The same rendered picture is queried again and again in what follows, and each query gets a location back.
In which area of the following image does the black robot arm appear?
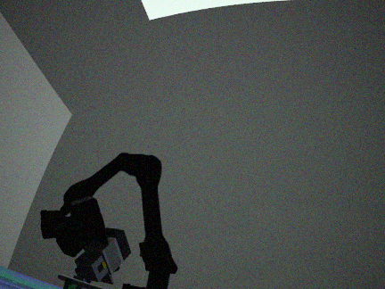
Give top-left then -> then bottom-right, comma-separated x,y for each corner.
40,153 -> 178,289

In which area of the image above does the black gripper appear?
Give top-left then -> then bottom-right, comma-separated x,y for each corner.
68,195 -> 109,250

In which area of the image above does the pin with red cap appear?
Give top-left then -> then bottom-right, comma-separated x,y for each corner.
58,274 -> 107,289

